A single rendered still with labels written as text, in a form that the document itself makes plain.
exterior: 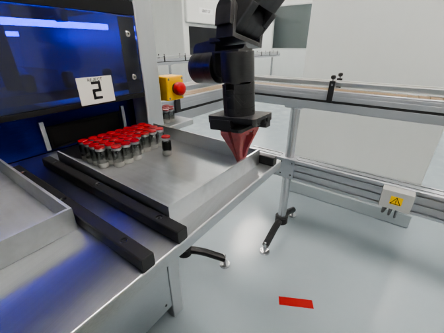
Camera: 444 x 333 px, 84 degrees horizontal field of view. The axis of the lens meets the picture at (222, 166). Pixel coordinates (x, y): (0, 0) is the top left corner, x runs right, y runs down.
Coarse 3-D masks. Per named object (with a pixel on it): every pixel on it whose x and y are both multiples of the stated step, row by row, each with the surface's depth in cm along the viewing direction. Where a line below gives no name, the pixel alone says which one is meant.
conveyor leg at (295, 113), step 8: (296, 112) 127; (296, 120) 129; (288, 128) 134; (296, 128) 131; (288, 136) 134; (296, 136) 134; (288, 144) 136; (288, 152) 137; (288, 184) 146; (288, 192) 149; (280, 200) 153; (280, 208) 154; (280, 216) 156
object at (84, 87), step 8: (80, 80) 54; (88, 80) 56; (96, 80) 57; (104, 80) 59; (80, 88) 55; (88, 88) 56; (96, 88) 58; (104, 88) 59; (112, 88) 61; (80, 96) 55; (88, 96) 57; (104, 96) 60; (112, 96) 61; (88, 104) 57
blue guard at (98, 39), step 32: (0, 32) 42; (32, 32) 46; (64, 32) 50; (96, 32) 55; (0, 64) 43; (32, 64) 47; (64, 64) 51; (96, 64) 57; (128, 64) 63; (0, 96) 44; (32, 96) 48; (64, 96) 53
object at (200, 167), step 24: (192, 144) 64; (216, 144) 59; (96, 168) 52; (120, 168) 52; (144, 168) 52; (168, 168) 52; (192, 168) 52; (216, 168) 52; (240, 168) 48; (144, 192) 43; (168, 192) 43; (192, 192) 37; (216, 192) 43; (168, 216) 35
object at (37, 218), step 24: (0, 168) 50; (0, 192) 43; (24, 192) 43; (48, 192) 37; (0, 216) 37; (24, 216) 37; (48, 216) 37; (72, 216) 34; (0, 240) 28; (24, 240) 30; (48, 240) 32; (0, 264) 28
